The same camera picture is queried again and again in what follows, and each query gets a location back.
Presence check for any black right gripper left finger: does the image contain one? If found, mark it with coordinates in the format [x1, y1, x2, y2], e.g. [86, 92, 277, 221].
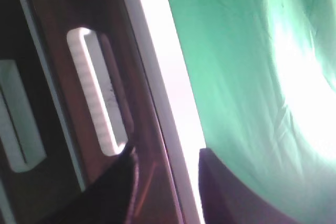
[56, 145, 139, 223]

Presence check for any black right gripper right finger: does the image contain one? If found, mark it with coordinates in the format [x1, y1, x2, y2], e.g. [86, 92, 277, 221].
[198, 148, 297, 224]

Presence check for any purple translucent drawer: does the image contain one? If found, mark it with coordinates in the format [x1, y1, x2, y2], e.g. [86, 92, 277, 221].
[28, 0, 184, 223]
[1, 0, 85, 223]

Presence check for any green cloth backdrop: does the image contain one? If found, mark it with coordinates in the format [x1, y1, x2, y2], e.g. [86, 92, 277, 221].
[169, 0, 335, 223]

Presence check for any white plastic drawer cabinet frame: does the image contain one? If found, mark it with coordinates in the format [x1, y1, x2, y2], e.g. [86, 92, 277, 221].
[20, 0, 205, 223]

